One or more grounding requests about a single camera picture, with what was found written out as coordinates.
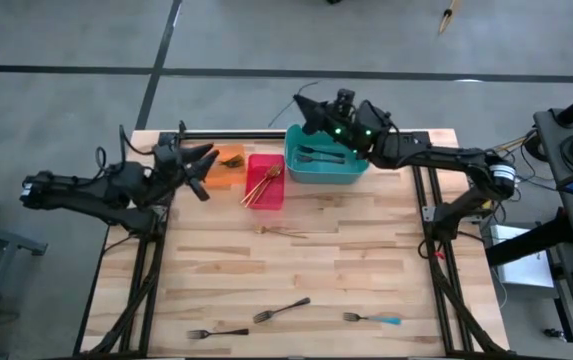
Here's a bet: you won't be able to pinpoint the white box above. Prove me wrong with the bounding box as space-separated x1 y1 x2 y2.
488 223 557 290

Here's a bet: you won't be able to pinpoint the teal plastic basket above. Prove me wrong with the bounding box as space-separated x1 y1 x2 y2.
284 123 371 186

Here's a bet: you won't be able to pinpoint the dark grey desk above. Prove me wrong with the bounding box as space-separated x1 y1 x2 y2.
484 207 573 360

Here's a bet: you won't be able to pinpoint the red-pink plastic bin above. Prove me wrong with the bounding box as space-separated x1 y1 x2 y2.
244 153 287 212

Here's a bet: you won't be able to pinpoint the black aluminium table frame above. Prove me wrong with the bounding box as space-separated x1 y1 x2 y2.
73 119 513 359

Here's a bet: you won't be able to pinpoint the wooden stick black band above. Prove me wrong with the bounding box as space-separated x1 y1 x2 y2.
437 0 463 36

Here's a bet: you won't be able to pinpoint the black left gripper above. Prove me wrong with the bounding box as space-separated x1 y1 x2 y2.
150 142 221 194

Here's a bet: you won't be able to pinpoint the rose gold metal fork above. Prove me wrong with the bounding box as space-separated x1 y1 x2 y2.
254 224 310 240

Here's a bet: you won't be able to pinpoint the tangled floor cables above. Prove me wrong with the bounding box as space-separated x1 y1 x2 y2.
493 130 560 206

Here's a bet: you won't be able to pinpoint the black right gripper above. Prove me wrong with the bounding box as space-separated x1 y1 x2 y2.
292 93 392 156

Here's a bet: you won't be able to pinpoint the orange plastic bin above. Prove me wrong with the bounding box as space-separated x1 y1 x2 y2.
200 143 247 189

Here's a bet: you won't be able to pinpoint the grey equipment cart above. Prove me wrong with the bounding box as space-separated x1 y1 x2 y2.
532 107 573 247

